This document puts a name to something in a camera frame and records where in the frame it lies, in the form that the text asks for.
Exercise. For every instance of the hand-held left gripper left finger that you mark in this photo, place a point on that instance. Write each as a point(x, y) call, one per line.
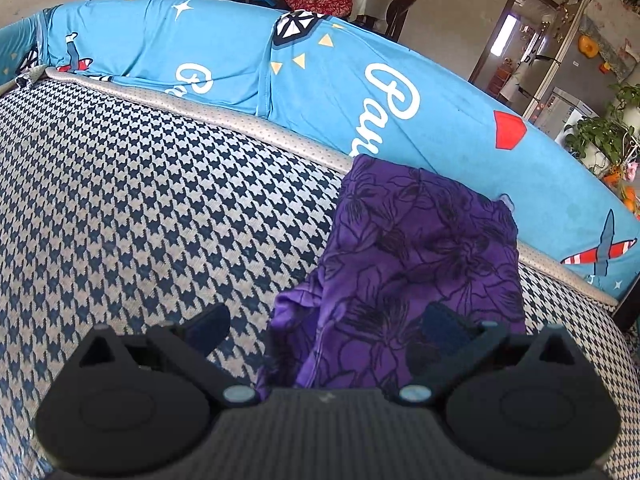
point(212, 322)

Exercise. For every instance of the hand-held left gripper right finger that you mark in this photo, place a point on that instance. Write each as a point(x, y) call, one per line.
point(442, 327)

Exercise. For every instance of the purple floral garment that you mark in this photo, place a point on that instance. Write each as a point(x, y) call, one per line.
point(425, 240)

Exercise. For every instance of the houndstooth sofa mat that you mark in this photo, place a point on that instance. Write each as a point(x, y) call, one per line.
point(125, 210)

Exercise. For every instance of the white appliance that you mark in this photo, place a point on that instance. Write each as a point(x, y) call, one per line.
point(560, 110)

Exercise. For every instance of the trailing green potted plant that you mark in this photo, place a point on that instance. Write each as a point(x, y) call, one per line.
point(600, 135)

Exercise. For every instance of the blue printed sofa cover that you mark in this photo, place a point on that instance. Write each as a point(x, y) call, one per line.
point(325, 85)

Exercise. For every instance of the grey refrigerator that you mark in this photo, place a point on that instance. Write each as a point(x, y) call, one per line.
point(565, 65)

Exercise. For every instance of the door with bright window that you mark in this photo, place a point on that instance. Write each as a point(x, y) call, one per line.
point(510, 45)

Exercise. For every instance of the wooden chair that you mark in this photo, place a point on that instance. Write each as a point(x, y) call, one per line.
point(400, 17)

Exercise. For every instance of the orange fridge ornament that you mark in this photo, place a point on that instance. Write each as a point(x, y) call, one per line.
point(588, 46)

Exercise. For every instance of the table with white cloth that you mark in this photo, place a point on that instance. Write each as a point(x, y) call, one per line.
point(370, 2)

